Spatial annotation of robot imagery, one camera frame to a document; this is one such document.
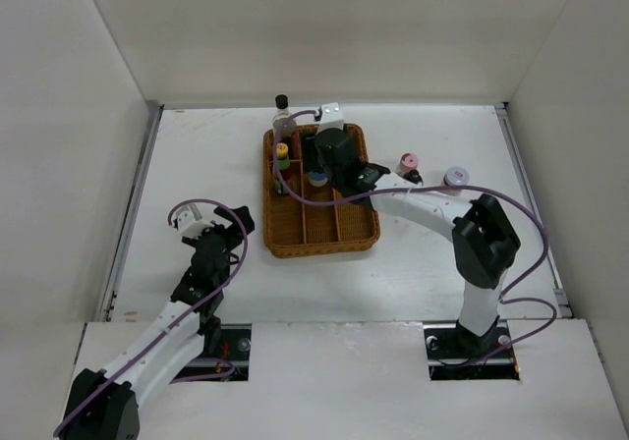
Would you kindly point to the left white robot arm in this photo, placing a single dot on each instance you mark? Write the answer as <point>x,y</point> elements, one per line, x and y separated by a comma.
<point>107,403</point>

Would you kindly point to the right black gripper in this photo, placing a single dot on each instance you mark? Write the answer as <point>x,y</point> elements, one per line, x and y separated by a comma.
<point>310,152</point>

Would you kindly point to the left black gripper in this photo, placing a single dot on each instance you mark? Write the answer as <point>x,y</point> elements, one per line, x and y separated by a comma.
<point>220,230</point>

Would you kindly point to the orange wicker divided basket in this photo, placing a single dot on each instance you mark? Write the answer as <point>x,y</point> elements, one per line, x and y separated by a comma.
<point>293,229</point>

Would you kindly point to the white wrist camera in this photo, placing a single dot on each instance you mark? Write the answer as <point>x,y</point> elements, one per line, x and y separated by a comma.
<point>329,116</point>
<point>189,222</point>

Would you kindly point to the pink lid spice jar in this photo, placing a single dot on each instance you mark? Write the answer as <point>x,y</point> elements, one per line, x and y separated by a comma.
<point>407,163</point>

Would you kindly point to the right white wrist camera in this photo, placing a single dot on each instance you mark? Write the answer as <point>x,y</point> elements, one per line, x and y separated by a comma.
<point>329,116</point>

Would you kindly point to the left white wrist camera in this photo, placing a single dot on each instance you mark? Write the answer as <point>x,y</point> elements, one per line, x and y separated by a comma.
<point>189,222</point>

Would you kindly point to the dark soy sauce bottle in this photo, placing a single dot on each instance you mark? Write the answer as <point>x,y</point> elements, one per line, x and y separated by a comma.
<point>285,128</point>

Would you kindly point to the black grinder pepper bottle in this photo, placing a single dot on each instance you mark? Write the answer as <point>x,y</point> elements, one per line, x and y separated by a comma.
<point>414,177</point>

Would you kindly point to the yellow cap red sauce bottle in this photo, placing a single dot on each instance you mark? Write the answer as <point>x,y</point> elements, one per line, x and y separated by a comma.
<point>284,167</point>

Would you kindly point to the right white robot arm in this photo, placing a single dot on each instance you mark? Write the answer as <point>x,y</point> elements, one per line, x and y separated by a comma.
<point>484,241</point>

